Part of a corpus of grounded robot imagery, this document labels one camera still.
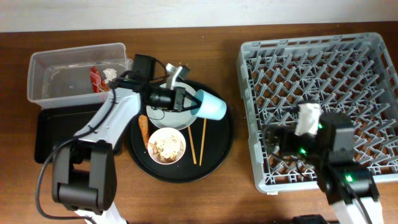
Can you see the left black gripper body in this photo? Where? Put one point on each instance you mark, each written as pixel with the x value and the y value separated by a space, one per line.
pixel 170 99

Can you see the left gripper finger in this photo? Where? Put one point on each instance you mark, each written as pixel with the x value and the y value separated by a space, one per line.
pixel 191 97
pixel 189 108

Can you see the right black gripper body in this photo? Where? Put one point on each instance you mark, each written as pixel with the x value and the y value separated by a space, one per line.
pixel 293 145

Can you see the light blue plastic cup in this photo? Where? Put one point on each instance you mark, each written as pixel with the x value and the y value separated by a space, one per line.
pixel 211 106

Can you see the pink bowl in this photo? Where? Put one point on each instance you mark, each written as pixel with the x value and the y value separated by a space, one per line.
pixel 162 132

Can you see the food scraps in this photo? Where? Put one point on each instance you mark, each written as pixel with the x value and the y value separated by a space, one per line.
pixel 167 149

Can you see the white tissue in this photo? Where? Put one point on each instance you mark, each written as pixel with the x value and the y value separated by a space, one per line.
pixel 110 74

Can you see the red snack wrapper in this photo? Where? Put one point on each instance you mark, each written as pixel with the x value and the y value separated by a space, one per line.
pixel 98 84

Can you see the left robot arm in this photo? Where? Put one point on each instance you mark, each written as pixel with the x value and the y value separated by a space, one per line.
pixel 84 172

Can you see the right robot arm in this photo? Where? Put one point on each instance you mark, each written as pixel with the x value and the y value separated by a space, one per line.
pixel 349 187

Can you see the grey dishwasher rack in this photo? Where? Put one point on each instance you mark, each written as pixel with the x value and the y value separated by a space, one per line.
pixel 351 73

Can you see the clear plastic waste bin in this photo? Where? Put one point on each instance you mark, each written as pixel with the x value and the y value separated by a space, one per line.
pixel 60 78

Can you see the right wooden chopstick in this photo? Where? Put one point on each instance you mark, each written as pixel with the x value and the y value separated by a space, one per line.
pixel 203 140

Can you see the wooden chopstick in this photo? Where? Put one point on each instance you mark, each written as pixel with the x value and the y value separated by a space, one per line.
pixel 192 145
pixel 203 140

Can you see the grey round plate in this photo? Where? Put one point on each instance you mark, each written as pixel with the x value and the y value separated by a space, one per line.
pixel 171 119

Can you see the left wooden chopstick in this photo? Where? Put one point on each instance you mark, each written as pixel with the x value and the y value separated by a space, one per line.
pixel 192 145

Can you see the orange carrot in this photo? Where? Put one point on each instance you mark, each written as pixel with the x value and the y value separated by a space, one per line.
pixel 144 127

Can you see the round black serving tray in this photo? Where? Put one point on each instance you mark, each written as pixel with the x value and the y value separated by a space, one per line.
pixel 218 143

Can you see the black rectangular tray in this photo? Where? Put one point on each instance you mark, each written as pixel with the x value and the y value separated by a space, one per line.
pixel 55 125

